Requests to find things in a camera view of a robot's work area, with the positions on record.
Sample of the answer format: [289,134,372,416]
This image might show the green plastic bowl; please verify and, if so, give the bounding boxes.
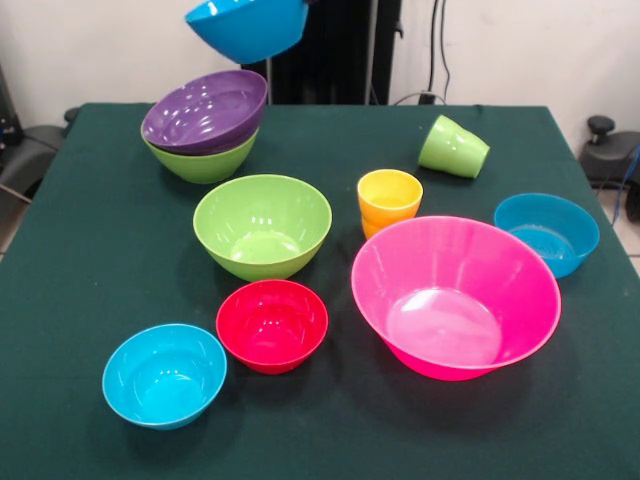
[192,173,334,282]
[141,127,261,185]

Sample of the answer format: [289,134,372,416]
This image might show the green plastic cup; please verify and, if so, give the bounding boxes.
[449,124,491,180]
[417,114,474,174]

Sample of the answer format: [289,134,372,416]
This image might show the purple plastic bowl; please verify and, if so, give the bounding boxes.
[140,69,270,157]

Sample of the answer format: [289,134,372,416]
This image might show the small light blue bowl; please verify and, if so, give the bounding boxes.
[101,323,229,432]

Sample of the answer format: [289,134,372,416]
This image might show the large blue plastic bowl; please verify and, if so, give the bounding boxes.
[184,0,310,65]

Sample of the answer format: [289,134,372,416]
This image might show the yellow plastic cup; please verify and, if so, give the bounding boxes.
[360,214,386,241]
[356,168,425,224]

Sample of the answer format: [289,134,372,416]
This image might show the red plastic bowl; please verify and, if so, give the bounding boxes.
[215,278,330,376]

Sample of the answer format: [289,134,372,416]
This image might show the large pink plastic bowl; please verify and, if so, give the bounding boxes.
[350,215,563,383]

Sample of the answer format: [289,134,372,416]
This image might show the dark green tablecloth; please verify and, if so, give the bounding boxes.
[0,102,640,480]

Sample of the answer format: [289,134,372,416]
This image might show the translucent blue plastic bowl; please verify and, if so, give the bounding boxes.
[493,192,601,280]

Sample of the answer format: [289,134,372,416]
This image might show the black equipment base with knob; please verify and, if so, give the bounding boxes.
[578,115,640,190]

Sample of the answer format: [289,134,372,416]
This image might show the black wall cable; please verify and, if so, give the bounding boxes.
[427,0,454,104]

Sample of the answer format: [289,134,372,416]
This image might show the blue cable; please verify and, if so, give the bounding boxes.
[612,143,640,221]

